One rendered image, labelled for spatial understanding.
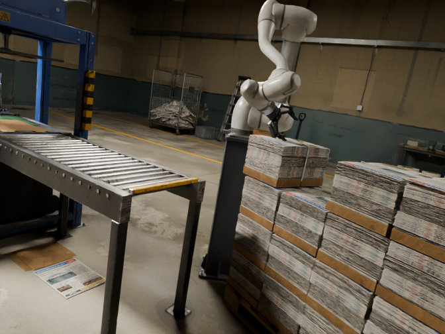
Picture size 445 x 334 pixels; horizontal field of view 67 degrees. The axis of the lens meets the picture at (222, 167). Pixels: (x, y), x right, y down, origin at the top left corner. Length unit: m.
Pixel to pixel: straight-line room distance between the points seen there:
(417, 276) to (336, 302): 0.38
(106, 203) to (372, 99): 7.44
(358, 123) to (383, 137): 0.62
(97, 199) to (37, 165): 0.50
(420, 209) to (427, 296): 0.30
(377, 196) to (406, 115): 6.88
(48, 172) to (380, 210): 1.50
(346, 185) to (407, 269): 0.38
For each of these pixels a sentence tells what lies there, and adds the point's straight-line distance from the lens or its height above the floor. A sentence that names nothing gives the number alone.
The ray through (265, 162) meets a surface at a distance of 1.82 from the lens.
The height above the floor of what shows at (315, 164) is 0.97.
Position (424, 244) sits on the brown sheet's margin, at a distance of 1.37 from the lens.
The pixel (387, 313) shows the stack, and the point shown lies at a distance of 1.50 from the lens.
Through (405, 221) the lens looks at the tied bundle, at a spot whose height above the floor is 0.92.
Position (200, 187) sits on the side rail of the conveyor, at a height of 0.77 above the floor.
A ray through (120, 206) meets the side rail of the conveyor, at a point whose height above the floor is 0.75.
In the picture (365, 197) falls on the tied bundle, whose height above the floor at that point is 0.95.
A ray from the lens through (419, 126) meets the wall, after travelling 8.23.
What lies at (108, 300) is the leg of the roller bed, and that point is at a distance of 1.63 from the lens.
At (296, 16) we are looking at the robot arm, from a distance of 2.05.
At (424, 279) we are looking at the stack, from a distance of 1.40.
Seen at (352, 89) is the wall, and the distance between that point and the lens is 8.51.
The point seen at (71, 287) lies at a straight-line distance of 2.29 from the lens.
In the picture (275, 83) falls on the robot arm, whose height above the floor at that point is 1.35.
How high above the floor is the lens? 1.25
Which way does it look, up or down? 12 degrees down
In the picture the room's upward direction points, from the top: 9 degrees clockwise
